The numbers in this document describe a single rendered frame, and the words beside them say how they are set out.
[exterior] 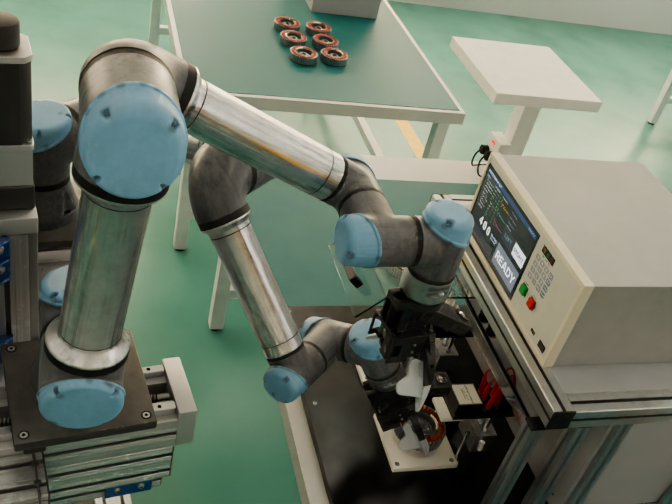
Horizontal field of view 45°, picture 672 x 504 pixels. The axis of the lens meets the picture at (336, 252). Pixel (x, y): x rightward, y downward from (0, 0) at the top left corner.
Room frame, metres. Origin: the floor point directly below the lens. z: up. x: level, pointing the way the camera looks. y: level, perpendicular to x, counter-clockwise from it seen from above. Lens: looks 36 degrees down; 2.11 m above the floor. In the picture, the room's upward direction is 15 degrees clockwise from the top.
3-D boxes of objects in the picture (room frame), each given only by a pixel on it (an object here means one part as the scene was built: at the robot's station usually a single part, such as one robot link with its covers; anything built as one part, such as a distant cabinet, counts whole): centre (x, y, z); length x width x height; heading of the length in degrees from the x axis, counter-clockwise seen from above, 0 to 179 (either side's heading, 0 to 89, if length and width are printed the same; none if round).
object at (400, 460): (1.22, -0.27, 0.78); 0.15 x 0.15 x 0.01; 23
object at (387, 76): (3.60, 0.51, 0.38); 1.85 x 1.10 x 0.75; 23
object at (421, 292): (0.99, -0.15, 1.37); 0.08 x 0.08 x 0.05
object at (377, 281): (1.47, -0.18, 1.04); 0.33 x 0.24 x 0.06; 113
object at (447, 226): (0.99, -0.14, 1.45); 0.09 x 0.08 x 0.11; 114
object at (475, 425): (1.28, -0.41, 0.80); 0.08 x 0.05 x 0.06; 23
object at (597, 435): (1.43, -0.46, 0.92); 0.66 x 0.01 x 0.30; 23
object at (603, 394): (1.46, -0.52, 1.09); 0.68 x 0.44 x 0.05; 23
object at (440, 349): (1.50, -0.31, 0.80); 0.08 x 0.05 x 0.06; 23
